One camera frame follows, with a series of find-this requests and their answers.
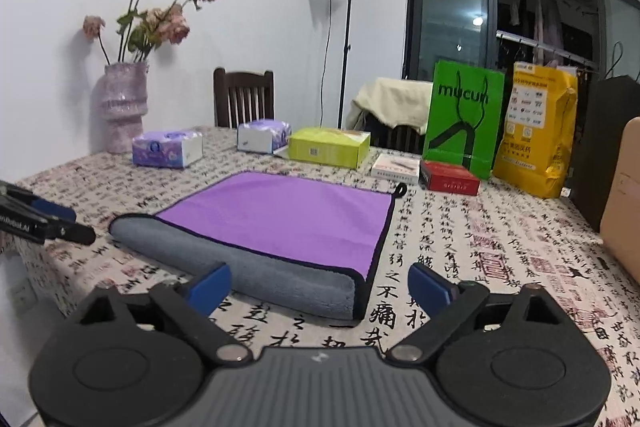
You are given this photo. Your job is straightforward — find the purple and grey towel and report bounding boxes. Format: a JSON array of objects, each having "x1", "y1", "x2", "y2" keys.
[{"x1": 108, "y1": 171, "x2": 407, "y2": 323}]

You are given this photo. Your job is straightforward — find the calligraphy print tablecloth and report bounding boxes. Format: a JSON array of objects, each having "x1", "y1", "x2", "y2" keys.
[{"x1": 1, "y1": 128, "x2": 639, "y2": 426}]

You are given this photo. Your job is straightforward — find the red flat box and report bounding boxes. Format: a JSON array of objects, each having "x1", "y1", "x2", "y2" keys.
[{"x1": 421, "y1": 160, "x2": 480, "y2": 196}]

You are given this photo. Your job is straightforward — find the pink textured vase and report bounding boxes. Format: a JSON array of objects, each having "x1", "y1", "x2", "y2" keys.
[{"x1": 99, "y1": 61, "x2": 149, "y2": 154}]

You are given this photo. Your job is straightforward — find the purple tissue pack near vase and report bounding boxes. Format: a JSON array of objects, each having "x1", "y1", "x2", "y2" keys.
[{"x1": 132, "y1": 130, "x2": 203, "y2": 169}]

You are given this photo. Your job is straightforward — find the white flat box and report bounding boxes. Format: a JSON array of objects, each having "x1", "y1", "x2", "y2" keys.
[{"x1": 370, "y1": 154, "x2": 420, "y2": 185}]

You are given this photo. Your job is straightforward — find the yellow plastic bag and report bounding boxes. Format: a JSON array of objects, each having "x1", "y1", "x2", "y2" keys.
[{"x1": 492, "y1": 62, "x2": 578, "y2": 198}]

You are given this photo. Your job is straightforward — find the chair under cream cloth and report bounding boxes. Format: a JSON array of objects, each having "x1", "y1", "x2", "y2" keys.
[{"x1": 362, "y1": 113, "x2": 425, "y2": 155}]

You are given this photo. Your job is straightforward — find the pink hard case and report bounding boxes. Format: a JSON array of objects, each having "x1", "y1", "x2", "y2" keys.
[{"x1": 600, "y1": 117, "x2": 640, "y2": 282}]

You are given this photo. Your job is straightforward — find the purple white tissue pack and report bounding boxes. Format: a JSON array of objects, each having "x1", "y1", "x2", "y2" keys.
[{"x1": 236, "y1": 119, "x2": 292, "y2": 154}]

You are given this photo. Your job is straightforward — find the yellow-green cardboard box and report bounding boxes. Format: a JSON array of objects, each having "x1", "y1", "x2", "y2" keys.
[{"x1": 288, "y1": 127, "x2": 371, "y2": 169}]

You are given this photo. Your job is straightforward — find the green mucun paper bag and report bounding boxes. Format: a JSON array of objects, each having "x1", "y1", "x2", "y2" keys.
[{"x1": 423, "y1": 61, "x2": 504, "y2": 180}]

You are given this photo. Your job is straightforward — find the dried pink roses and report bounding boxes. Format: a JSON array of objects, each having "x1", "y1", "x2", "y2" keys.
[{"x1": 82, "y1": 0, "x2": 218, "y2": 65}]

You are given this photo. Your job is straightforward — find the cream cloth on chair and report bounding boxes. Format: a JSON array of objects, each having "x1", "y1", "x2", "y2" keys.
[{"x1": 345, "y1": 77, "x2": 433, "y2": 135}]

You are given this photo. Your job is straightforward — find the dark wooden chair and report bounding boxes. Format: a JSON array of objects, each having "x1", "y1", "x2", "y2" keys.
[{"x1": 213, "y1": 67, "x2": 274, "y2": 129}]

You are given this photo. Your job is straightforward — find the black paper bag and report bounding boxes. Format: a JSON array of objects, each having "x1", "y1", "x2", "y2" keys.
[{"x1": 570, "y1": 74, "x2": 639, "y2": 232}]

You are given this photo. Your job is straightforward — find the dark framed glass door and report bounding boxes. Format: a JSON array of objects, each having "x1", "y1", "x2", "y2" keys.
[{"x1": 402, "y1": 0, "x2": 639, "y2": 80}]

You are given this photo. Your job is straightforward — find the studio light on stand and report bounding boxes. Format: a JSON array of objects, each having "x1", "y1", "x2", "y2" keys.
[{"x1": 323, "y1": 0, "x2": 354, "y2": 128}]

